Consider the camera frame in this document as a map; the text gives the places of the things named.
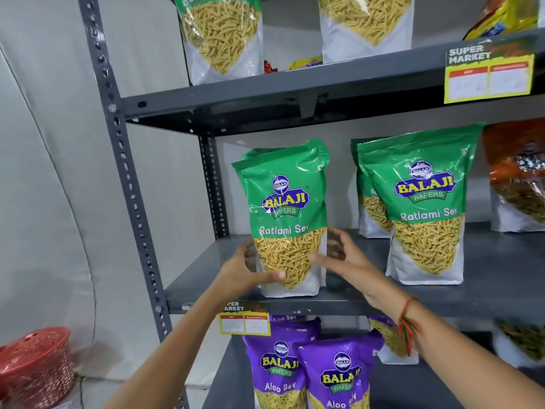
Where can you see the green snack packet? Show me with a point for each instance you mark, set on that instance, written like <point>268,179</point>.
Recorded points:
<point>366,25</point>
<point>521,342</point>
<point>285,183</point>
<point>221,33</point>
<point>389,340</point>
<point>247,155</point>
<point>365,208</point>
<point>425,191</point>

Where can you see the person's right hand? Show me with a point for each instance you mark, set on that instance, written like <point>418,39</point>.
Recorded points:
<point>362,272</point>

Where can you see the yellow snack packet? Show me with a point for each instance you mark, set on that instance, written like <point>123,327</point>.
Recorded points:
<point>502,16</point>

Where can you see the red green wrist thread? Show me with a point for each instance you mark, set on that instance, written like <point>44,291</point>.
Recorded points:
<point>408,325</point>

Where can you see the grey metal shelving rack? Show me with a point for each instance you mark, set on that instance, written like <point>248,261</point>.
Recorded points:
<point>298,87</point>

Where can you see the person's right forearm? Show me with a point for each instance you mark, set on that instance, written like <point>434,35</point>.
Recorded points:
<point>460,357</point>

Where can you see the person's right thumb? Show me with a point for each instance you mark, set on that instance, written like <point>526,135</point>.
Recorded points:
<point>323,259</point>

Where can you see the purple snack packet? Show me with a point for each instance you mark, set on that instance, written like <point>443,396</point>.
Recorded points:
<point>340,374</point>
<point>272,362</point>

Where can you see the red plastic basket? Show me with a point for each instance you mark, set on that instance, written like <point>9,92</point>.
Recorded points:
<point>34,366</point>

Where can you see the orange snack packet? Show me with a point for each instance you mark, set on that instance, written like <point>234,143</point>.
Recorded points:
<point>515,183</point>

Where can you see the small yellow price label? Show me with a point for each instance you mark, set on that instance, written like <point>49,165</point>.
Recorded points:
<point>245,321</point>

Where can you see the small red wrapped item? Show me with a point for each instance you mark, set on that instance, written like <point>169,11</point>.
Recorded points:
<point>269,67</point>

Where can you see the person's left thumb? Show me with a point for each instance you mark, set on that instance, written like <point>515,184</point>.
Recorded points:
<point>271,276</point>

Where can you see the person's left hand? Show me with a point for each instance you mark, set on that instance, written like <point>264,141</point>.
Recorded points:
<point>238,279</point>

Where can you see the large yellow price label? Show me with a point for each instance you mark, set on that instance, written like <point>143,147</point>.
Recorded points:
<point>487,76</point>

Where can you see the person's left forearm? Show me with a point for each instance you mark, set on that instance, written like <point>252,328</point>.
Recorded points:
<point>179,349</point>

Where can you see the small yellow packet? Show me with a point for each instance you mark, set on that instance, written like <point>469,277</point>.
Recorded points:
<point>306,62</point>

